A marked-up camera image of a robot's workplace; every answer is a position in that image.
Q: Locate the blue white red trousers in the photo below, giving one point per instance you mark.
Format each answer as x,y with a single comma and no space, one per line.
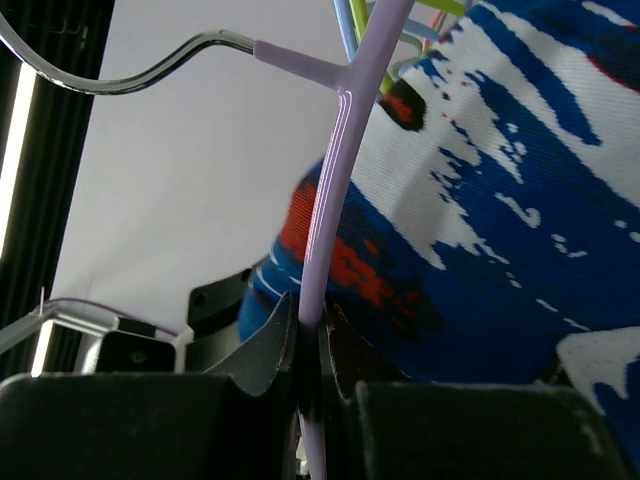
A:
490,230

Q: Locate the lime green hanger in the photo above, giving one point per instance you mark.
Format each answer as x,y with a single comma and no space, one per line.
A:
393,31

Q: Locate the mint green hanger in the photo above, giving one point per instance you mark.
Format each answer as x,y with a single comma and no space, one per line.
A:
409,54

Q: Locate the lilac hanger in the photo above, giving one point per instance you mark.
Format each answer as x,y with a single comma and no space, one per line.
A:
356,85

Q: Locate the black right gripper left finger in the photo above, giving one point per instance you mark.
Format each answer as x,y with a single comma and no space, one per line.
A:
235,420

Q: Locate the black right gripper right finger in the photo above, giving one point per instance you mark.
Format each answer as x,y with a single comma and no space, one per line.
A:
380,424

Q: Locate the light blue hanger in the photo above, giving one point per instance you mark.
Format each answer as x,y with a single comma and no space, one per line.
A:
352,18

